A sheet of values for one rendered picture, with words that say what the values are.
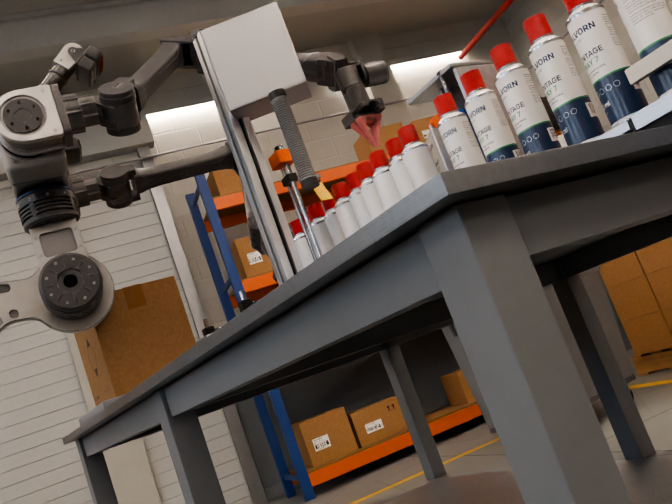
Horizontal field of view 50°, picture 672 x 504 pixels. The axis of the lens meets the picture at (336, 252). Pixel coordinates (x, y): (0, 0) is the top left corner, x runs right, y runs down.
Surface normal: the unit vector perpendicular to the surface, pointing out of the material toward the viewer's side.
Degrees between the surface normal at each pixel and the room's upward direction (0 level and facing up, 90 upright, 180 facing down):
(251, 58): 90
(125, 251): 90
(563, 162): 90
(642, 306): 90
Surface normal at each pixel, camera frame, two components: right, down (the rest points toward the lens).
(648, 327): -0.86, 0.24
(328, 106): 0.29, -0.27
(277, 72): -0.10, -0.14
